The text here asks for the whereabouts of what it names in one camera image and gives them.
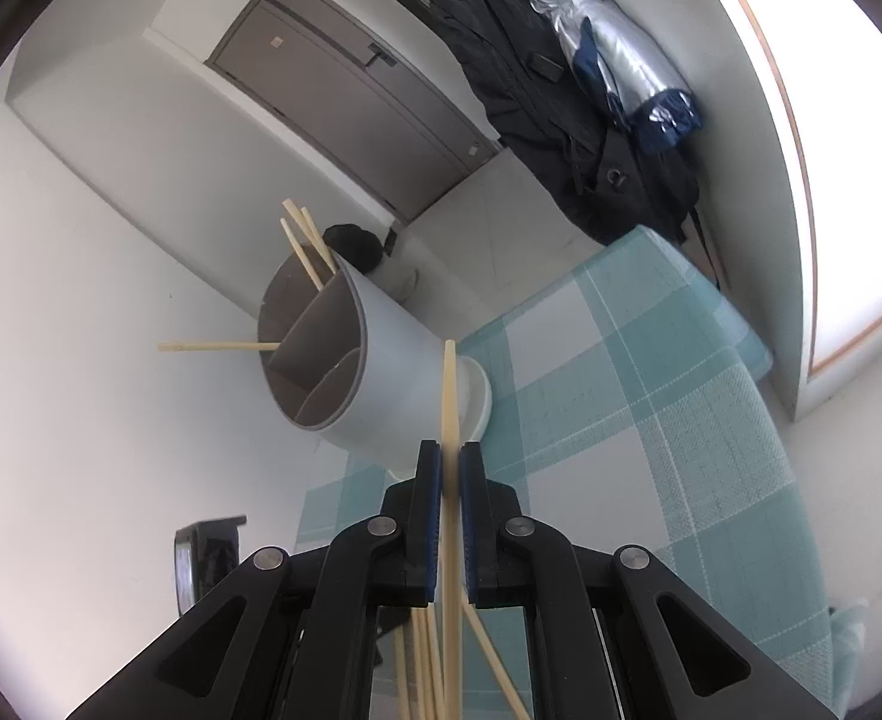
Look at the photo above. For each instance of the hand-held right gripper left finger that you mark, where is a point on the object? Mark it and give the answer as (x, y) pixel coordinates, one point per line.
(430, 525)

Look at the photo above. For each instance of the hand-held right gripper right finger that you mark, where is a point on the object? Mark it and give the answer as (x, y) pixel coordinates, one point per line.
(469, 525)

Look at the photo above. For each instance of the bundle of wooden chopsticks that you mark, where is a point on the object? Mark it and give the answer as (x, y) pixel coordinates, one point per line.
(420, 660)

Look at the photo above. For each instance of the white grey utensil holder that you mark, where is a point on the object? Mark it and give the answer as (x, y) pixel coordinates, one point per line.
(396, 360)

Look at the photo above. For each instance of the teal checked tablecloth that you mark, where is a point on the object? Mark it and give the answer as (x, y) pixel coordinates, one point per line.
(636, 427)

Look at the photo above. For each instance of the beige sack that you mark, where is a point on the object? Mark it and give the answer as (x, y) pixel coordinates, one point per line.
(403, 277)

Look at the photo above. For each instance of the grey door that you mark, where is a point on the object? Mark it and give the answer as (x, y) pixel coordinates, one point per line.
(366, 90)

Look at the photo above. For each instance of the black hanging jacket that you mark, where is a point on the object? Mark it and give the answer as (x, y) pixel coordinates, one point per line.
(523, 75)

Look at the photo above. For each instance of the silver folded umbrella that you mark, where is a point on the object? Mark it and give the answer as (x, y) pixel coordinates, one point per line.
(621, 52)

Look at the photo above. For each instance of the bright window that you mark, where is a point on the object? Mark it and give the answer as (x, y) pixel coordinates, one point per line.
(861, 202)

